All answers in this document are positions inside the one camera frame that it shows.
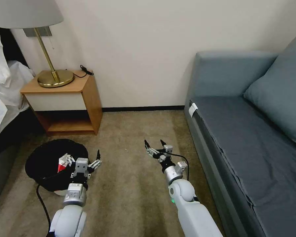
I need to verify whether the bed with white bedding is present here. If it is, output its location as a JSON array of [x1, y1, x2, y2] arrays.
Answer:
[[0, 24, 37, 215]]

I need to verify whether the thin black cable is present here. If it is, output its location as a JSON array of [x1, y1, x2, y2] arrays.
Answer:
[[73, 65, 94, 78]]

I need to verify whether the red white wrapper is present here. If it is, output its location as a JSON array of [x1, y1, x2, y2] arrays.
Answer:
[[57, 155, 67, 172]]

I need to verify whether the dark headboard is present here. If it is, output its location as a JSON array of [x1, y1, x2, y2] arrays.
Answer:
[[0, 26, 31, 70]]

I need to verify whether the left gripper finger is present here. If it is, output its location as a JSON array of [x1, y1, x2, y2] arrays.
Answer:
[[62, 152, 76, 171], [88, 148, 102, 172]]

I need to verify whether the black baseboard strip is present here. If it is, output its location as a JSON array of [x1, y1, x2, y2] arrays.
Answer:
[[101, 106, 186, 112]]

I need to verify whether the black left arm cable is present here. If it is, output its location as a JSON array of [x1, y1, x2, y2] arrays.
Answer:
[[36, 170, 72, 234]]

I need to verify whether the blue-grey cushion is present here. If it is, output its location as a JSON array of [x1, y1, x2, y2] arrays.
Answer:
[[243, 55, 296, 151]]

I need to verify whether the wooden nightstand with white drawer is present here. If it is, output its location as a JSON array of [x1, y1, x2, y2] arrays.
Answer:
[[20, 70, 104, 136]]

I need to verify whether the blue-grey sofa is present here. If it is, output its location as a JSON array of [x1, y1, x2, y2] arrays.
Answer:
[[184, 34, 296, 237]]

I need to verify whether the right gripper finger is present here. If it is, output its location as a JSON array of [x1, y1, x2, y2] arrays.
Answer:
[[144, 139, 161, 159], [160, 139, 168, 161]]

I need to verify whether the black trash bin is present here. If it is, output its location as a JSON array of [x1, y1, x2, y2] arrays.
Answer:
[[24, 139, 90, 197]]

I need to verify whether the brass lamp with white shade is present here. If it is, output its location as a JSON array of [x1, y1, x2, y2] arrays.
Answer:
[[0, 0, 75, 88]]

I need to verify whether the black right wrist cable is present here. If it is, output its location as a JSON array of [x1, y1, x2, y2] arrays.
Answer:
[[166, 153, 190, 181]]

